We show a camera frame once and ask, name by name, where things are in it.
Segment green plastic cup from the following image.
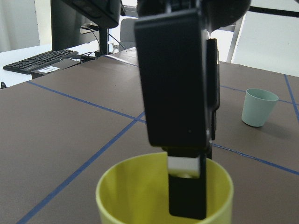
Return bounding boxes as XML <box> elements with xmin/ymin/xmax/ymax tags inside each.
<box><xmin>241</xmin><ymin>88</ymin><xmax>279</xmax><ymax>127</ymax></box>

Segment black box with label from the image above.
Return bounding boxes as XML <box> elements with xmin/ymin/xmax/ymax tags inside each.
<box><xmin>31</xmin><ymin>58</ymin><xmax>95</xmax><ymax>79</ymax></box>

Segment grey office chair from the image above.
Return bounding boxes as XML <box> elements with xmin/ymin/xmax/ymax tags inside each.
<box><xmin>119</xmin><ymin>18</ymin><xmax>137</xmax><ymax>51</ymax></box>

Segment black keyboard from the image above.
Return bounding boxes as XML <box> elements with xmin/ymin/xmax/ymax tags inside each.
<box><xmin>3</xmin><ymin>49</ymin><xmax>78</xmax><ymax>74</ymax></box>

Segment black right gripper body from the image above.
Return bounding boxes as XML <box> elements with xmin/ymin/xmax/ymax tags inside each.
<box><xmin>137</xmin><ymin>0</ymin><xmax>251</xmax><ymax>32</ymax></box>

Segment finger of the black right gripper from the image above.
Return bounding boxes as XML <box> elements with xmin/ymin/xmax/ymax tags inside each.
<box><xmin>135</xmin><ymin>15</ymin><xmax>209</xmax><ymax>219</ymax></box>
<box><xmin>205</xmin><ymin>38</ymin><xmax>221</xmax><ymax>160</ymax></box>

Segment yellow plastic cup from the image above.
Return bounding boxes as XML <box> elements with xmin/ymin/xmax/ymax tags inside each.
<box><xmin>96</xmin><ymin>153</ymin><xmax>234</xmax><ymax>224</ymax></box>

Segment aluminium frame post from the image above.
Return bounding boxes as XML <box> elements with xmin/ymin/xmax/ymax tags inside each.
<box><xmin>226</xmin><ymin>15</ymin><xmax>246</xmax><ymax>63</ymax></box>

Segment black monitor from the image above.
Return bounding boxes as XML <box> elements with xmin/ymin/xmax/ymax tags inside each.
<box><xmin>50</xmin><ymin>0</ymin><xmax>122</xmax><ymax>56</ymax></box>

